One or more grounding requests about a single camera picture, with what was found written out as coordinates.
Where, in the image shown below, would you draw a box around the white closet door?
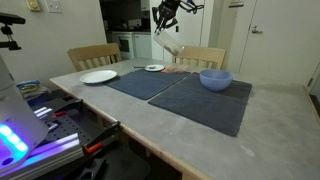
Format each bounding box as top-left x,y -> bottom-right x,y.
149,0 -> 215,64

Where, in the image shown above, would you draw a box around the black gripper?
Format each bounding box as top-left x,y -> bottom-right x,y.
152,0 -> 181,34

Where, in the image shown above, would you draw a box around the large white plate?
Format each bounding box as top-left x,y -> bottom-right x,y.
79,69 -> 118,85

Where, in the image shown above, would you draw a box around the aluminium frame rail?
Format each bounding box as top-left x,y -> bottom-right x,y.
0,132 -> 84,180

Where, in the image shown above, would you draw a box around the dark blue placemat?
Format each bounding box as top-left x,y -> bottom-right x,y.
106,68 -> 192,101
147,72 -> 253,138

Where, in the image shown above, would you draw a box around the silver lever door handle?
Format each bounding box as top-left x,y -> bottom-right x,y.
251,24 -> 264,35

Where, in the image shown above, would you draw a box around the black clamp orange handle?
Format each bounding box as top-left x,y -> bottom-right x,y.
83,121 -> 122,155
52,98 -> 84,118

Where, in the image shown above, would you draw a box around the metal spoon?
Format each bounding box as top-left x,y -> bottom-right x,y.
131,65 -> 157,70

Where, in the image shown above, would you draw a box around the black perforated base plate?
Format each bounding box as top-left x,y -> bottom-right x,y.
41,114 -> 95,148

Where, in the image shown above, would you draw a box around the small white plate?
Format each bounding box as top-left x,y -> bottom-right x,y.
144,64 -> 166,73

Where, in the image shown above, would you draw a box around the yellowed wall thermostat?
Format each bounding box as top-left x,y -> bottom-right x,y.
26,0 -> 42,12

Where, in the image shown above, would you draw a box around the light wooden chair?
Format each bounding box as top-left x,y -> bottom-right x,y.
67,42 -> 123,73
171,45 -> 227,70

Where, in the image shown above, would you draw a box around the white kitchen cabinet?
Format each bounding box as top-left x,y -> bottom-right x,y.
133,32 -> 153,60

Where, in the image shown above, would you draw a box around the orange translucent lunchbox lid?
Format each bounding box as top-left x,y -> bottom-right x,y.
161,64 -> 193,74

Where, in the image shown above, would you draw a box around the black clamp jaw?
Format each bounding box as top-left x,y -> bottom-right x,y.
75,157 -> 108,180

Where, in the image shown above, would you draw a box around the white light switch plate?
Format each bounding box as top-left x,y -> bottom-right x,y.
44,0 -> 63,14

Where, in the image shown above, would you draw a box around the white oven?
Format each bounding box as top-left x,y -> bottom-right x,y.
111,31 -> 136,61

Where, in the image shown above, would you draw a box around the wall sign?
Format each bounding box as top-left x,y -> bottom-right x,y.
228,0 -> 245,8

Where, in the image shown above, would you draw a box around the short silver metal bars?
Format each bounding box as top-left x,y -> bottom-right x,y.
33,106 -> 59,132

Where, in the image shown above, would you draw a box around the blue bowl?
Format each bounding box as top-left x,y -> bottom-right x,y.
199,69 -> 234,92

